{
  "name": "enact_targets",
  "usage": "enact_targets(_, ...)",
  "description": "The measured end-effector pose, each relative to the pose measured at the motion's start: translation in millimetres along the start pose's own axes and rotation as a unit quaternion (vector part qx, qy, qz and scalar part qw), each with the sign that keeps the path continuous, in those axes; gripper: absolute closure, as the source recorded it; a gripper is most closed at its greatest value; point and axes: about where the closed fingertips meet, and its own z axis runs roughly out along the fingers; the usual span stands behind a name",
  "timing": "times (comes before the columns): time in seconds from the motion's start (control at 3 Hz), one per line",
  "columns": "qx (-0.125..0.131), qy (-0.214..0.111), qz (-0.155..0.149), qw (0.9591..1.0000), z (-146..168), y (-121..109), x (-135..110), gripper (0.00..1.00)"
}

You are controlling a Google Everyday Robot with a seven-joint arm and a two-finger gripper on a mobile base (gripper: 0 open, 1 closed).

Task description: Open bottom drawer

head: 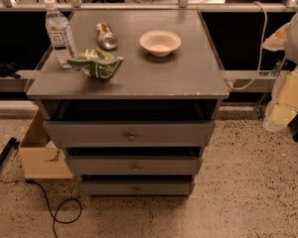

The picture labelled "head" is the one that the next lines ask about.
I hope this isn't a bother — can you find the black floor cable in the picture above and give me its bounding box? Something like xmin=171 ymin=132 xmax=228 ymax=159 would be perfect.
xmin=0 ymin=176 xmax=83 ymax=238

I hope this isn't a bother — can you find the black bar on floor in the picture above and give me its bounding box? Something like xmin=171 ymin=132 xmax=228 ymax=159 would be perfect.
xmin=0 ymin=137 xmax=19 ymax=167

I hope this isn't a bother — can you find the grey drawer cabinet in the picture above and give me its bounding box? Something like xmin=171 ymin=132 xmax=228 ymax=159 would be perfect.
xmin=27 ymin=10 xmax=228 ymax=184

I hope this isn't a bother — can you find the white paper bowl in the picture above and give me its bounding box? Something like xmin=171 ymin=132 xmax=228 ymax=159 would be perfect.
xmin=139 ymin=30 xmax=182 ymax=58

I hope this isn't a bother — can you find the grey drawer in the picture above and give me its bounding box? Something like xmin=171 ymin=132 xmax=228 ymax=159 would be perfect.
xmin=44 ymin=121 xmax=215 ymax=148
xmin=67 ymin=156 xmax=203 ymax=176
xmin=79 ymin=181 xmax=195 ymax=195

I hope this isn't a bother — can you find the cardboard box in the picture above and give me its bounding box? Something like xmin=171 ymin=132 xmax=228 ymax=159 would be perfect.
xmin=19 ymin=111 xmax=73 ymax=179

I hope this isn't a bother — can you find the green chip bag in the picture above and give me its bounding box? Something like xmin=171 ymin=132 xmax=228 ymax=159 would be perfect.
xmin=68 ymin=47 xmax=123 ymax=79

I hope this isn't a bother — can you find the grey middle drawer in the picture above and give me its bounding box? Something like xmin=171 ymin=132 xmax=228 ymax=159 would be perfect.
xmin=67 ymin=156 xmax=203 ymax=176

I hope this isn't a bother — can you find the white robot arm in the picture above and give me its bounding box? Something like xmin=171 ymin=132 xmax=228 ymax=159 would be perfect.
xmin=263 ymin=12 xmax=298 ymax=132

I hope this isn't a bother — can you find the clear plastic water bottle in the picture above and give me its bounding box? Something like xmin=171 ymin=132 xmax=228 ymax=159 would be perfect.
xmin=45 ymin=0 xmax=76 ymax=68

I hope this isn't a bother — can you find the grey bottom drawer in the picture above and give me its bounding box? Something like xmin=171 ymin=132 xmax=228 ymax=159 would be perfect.
xmin=79 ymin=181 xmax=195 ymax=195

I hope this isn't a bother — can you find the black object on rail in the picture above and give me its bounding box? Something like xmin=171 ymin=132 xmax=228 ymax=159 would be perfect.
xmin=0 ymin=63 xmax=21 ymax=78

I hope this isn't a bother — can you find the crushed metal can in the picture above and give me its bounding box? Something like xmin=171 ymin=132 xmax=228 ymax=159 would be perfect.
xmin=95 ymin=22 xmax=117 ymax=51

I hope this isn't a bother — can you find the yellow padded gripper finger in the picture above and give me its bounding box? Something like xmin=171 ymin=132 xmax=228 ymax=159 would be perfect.
xmin=262 ymin=23 xmax=290 ymax=52
xmin=263 ymin=65 xmax=298 ymax=132

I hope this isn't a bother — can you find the grey top drawer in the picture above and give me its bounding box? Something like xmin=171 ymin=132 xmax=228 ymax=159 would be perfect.
xmin=44 ymin=121 xmax=215 ymax=148

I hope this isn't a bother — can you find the white hanging cable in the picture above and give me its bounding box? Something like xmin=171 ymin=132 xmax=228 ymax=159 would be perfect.
xmin=227 ymin=0 xmax=269 ymax=91

